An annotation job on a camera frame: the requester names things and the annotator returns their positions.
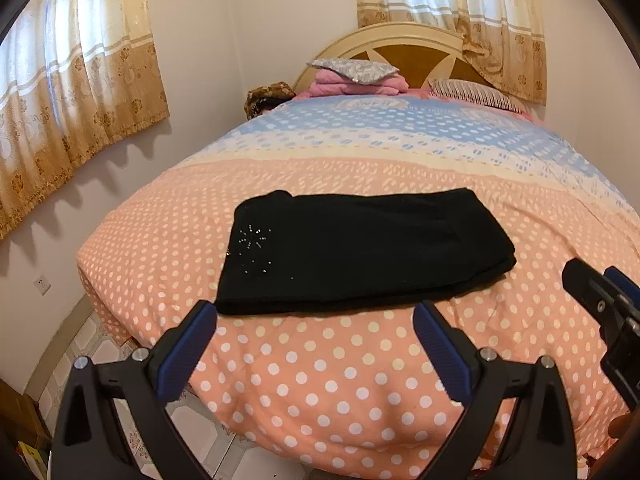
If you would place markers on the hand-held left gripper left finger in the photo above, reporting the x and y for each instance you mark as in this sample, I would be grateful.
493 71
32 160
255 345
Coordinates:
185 350

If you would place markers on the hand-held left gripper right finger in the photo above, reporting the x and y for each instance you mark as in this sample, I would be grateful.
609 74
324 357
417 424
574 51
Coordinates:
440 350

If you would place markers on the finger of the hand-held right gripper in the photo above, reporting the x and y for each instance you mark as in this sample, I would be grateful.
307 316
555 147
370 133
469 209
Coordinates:
582 282
622 285

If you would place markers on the black pants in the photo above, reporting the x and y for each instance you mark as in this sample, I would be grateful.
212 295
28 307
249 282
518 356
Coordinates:
360 250

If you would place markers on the polka dot bed quilt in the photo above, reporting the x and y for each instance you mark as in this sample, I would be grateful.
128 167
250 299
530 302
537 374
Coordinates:
325 385

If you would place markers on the striped pillow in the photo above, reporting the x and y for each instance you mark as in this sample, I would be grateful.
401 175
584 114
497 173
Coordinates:
470 92

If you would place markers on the brown patterned bag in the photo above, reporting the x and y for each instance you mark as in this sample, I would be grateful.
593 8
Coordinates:
265 97

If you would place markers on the pink folded blanket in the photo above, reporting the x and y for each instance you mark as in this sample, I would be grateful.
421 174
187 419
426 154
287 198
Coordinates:
380 87

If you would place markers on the beige wooden headboard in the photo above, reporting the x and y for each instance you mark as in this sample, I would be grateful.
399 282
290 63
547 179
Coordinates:
400 55

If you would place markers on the grey patterned pillow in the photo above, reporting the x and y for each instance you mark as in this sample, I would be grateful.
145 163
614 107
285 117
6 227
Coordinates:
350 69

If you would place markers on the white wall socket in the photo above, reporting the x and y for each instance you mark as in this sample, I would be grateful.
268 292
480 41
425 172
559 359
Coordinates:
42 285

